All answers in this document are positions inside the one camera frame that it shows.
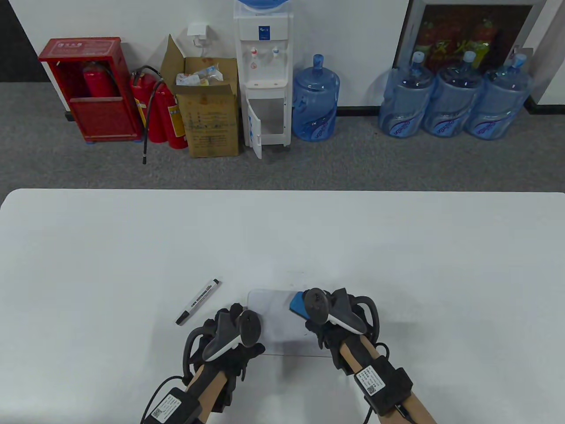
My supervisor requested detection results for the person's left hand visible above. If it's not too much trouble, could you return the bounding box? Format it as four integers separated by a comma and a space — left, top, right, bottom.
189, 303, 266, 383

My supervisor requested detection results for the person's right hand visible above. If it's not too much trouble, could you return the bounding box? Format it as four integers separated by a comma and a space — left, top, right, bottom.
305, 322, 375, 372

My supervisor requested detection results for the blue whiteboard eraser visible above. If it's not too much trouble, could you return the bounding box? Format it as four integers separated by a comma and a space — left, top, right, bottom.
290, 291, 312, 320

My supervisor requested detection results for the small white whiteboard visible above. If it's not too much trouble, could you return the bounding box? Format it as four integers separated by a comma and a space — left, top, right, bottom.
246, 289, 331, 356

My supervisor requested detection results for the black and white marker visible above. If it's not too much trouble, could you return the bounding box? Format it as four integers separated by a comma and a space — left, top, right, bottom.
176, 279, 221, 326

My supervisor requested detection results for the person's left forearm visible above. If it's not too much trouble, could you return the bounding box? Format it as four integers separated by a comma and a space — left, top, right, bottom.
183, 362, 231, 424

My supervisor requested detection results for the person's right forearm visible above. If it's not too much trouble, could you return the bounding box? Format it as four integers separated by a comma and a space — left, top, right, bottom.
342, 338, 438, 424

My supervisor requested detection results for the black and white controller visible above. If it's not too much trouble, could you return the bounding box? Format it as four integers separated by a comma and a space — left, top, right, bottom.
202, 309, 262, 362
305, 288, 368, 334

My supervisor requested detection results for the black labelled wrist box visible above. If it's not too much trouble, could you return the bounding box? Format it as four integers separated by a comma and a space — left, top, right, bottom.
150, 387, 202, 424
354, 361, 414, 416

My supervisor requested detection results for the open cardboard box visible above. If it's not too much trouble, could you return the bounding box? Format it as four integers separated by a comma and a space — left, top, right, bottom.
160, 34, 241, 159

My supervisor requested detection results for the blue water jug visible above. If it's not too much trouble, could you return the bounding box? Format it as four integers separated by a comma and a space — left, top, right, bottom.
378, 51, 436, 139
292, 54, 341, 142
464, 53, 535, 141
423, 50, 484, 138

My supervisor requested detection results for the red fire extinguisher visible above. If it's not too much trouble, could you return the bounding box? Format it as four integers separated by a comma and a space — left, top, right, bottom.
152, 82, 188, 150
83, 61, 120, 98
130, 66, 169, 165

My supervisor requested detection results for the red fire extinguisher cabinet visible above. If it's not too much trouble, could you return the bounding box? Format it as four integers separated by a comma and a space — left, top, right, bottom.
38, 38, 143, 144

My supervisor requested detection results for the plastic wrappers trash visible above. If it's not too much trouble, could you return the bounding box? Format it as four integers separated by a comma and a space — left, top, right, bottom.
175, 64, 225, 87

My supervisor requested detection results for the white water dispenser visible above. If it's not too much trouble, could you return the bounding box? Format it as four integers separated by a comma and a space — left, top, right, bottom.
233, 8, 294, 160

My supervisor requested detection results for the framed glass poster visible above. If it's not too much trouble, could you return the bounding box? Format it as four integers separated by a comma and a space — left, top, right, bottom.
392, 0, 548, 78

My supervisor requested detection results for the blue dispenser water bottle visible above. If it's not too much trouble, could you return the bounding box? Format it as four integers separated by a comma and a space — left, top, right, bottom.
237, 0, 290, 13

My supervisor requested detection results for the black door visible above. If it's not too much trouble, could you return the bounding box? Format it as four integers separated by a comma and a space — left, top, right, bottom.
0, 0, 49, 83

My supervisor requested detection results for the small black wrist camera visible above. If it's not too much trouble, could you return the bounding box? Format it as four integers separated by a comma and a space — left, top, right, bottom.
212, 375, 235, 414

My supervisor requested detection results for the black glove cable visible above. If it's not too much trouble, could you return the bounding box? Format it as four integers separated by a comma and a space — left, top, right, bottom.
361, 404, 424, 424
140, 375, 184, 424

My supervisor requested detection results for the white wall socket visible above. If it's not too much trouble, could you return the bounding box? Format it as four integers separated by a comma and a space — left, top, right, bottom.
186, 23, 210, 47

